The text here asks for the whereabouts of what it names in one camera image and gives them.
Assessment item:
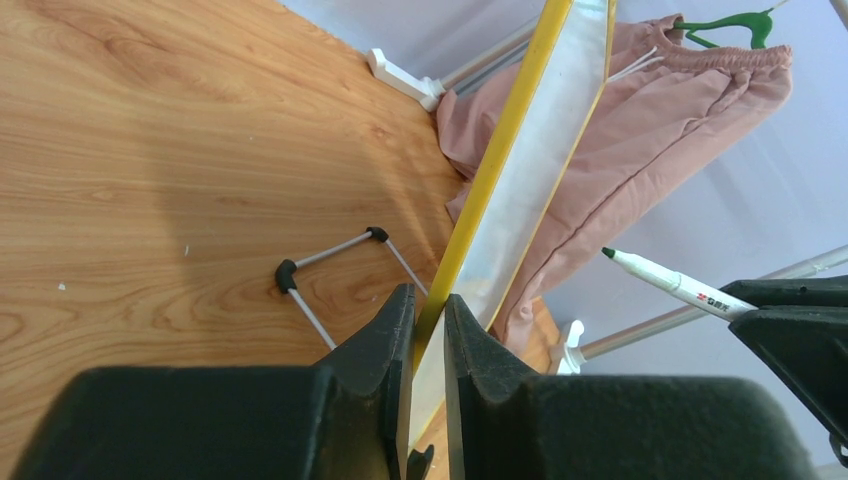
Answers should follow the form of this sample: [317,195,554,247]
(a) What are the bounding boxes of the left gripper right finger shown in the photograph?
[444,294,817,479]

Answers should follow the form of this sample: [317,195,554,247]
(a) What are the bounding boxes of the pink cloth shorts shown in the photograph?
[435,16,792,353]

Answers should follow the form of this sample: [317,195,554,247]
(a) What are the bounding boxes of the green clothes hanger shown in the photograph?
[673,1,786,50]

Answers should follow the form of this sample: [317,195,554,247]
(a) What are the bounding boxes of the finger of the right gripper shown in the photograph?
[728,306,847,466]
[721,275,847,308]

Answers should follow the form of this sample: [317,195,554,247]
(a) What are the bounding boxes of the white green marker pen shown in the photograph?
[601,247,757,322]

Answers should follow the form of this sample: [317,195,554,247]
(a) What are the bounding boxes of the white metal clothes rack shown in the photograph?
[366,0,848,376]

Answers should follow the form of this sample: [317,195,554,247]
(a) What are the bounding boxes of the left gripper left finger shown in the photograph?
[12,284,415,479]

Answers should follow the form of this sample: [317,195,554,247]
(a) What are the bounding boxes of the yellow-framed whiteboard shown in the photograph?
[408,1,616,447]

